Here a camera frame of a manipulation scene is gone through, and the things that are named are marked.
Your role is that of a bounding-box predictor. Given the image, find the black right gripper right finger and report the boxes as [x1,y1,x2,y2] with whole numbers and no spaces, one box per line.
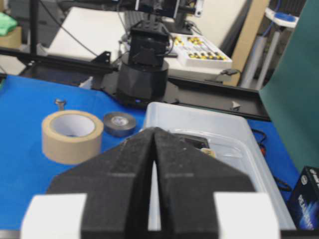
[154,127,256,239]

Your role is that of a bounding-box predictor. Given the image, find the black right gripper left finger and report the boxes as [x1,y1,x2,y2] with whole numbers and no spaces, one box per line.
[46,129,153,239]

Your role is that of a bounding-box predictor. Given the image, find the clear plastic tool box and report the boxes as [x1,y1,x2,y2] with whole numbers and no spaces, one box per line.
[143,102,296,230]

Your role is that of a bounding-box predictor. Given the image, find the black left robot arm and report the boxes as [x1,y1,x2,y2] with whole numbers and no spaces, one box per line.
[47,20,169,239]

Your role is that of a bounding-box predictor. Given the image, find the dark blue product box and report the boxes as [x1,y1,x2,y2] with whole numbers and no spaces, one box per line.
[287,166,319,230]

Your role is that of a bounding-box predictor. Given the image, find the cardboard box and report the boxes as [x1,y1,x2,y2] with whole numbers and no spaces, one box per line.
[0,26,22,49]

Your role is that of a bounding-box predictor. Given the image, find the grey tape roll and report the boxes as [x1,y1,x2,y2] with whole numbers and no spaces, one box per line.
[103,112,137,137]

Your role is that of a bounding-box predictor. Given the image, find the beige masking tape roll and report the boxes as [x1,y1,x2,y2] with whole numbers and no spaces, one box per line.
[41,110,104,165]

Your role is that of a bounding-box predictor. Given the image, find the small metal wrench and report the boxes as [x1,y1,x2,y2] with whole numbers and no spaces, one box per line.
[54,99,66,111]

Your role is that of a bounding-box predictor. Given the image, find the blue table mat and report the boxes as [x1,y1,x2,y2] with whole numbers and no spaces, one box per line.
[0,76,300,230]

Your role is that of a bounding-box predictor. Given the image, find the white parts tray yellow items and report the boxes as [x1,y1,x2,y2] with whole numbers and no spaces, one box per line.
[173,34,232,70]

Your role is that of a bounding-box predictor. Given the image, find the green cloth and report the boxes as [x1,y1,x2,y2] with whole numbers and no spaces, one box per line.
[0,12,17,36]

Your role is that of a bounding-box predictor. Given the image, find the black aluminium frame rail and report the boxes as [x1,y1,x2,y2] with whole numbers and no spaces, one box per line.
[0,48,271,121]

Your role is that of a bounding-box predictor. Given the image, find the black cable on mat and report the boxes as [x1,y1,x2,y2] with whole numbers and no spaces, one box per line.
[251,128,292,192]

